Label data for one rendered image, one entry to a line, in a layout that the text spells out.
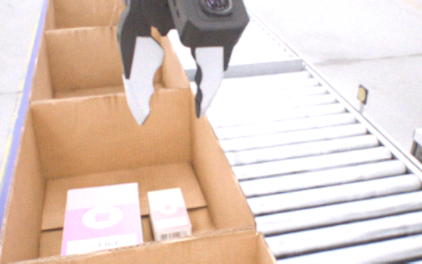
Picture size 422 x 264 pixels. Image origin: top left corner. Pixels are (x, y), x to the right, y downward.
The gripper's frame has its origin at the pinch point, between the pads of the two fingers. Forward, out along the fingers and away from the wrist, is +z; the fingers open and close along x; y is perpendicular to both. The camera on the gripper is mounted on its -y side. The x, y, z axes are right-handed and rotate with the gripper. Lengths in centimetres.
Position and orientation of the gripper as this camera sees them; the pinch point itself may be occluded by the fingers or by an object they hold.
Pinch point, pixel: (173, 113)
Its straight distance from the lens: 45.1
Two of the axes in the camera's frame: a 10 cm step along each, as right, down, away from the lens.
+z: -1.0, 8.4, 5.4
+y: -3.6, -5.4, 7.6
